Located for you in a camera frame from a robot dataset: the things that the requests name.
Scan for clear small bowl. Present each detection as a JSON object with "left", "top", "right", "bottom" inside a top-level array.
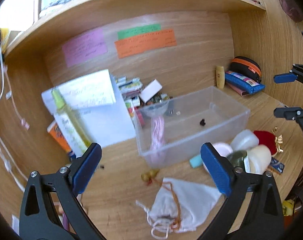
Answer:
[{"left": 141, "top": 100, "right": 170, "bottom": 118}]

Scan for dark blue razor blade box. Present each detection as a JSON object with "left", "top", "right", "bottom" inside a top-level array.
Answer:
[{"left": 269, "top": 157, "right": 285, "bottom": 174}]

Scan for red velvet pouch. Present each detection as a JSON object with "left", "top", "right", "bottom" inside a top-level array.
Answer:
[{"left": 253, "top": 131, "right": 278, "bottom": 156}]

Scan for black orange zip case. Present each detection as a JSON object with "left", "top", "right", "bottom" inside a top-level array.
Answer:
[{"left": 229, "top": 56, "right": 262, "bottom": 83}]

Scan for orange sticky note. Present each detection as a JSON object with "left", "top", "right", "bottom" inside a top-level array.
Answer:
[{"left": 115, "top": 29, "right": 177, "bottom": 59}]

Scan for pink wallet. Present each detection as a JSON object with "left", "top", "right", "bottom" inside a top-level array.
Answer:
[{"left": 226, "top": 82, "right": 248, "bottom": 96}]

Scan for white small box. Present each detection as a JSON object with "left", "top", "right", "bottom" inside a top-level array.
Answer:
[{"left": 139, "top": 79, "right": 162, "bottom": 103}]

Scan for translucent white round container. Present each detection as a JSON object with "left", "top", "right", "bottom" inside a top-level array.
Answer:
[{"left": 230, "top": 129, "right": 259, "bottom": 151}]

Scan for clear plastic storage bin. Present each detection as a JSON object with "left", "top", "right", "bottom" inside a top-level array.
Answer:
[{"left": 134, "top": 86, "right": 250, "bottom": 168}]

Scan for white charging cable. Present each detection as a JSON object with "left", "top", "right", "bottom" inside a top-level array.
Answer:
[{"left": 0, "top": 24, "right": 30, "bottom": 185}]

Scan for dark green glass jar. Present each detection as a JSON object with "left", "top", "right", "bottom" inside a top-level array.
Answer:
[{"left": 227, "top": 150, "right": 248, "bottom": 171}]

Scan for teal small block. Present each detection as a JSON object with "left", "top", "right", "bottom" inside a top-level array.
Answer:
[{"left": 189, "top": 154, "right": 203, "bottom": 168}]

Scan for white paper sheets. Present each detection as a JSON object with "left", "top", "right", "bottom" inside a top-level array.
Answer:
[{"left": 56, "top": 69, "right": 136, "bottom": 148}]

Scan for pink round compact case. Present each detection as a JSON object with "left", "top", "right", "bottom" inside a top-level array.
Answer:
[{"left": 212, "top": 142, "right": 233, "bottom": 158}]

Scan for blue colourful pencil pouch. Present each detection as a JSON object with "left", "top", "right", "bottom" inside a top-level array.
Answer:
[{"left": 225, "top": 70, "right": 265, "bottom": 94}]

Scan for orange tube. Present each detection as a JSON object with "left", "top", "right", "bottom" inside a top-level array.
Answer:
[{"left": 47, "top": 120, "right": 76, "bottom": 161}]

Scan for stack of booklets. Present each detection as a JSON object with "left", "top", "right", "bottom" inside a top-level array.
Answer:
[{"left": 116, "top": 76, "right": 143, "bottom": 107}]

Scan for small yellow lotion bottle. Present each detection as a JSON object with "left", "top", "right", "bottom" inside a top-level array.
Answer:
[{"left": 215, "top": 66, "right": 225, "bottom": 89}]

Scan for pink sticky note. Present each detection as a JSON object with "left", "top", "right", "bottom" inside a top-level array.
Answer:
[{"left": 62, "top": 28, "right": 108, "bottom": 67}]

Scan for white drawstring cloth bag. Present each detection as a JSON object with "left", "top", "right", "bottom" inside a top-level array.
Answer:
[{"left": 136, "top": 178, "right": 221, "bottom": 239}]

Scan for yellow-green spray bottle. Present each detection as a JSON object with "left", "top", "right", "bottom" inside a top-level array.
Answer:
[{"left": 51, "top": 88, "right": 91, "bottom": 153}]

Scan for cream candle jar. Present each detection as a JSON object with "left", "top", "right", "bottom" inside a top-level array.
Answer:
[{"left": 244, "top": 145, "right": 271, "bottom": 174}]

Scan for green sticky note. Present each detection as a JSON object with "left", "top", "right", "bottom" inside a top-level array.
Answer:
[{"left": 117, "top": 24, "right": 161, "bottom": 40}]

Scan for small gold trinket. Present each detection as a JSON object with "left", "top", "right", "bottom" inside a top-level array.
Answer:
[{"left": 141, "top": 169, "right": 159, "bottom": 185}]

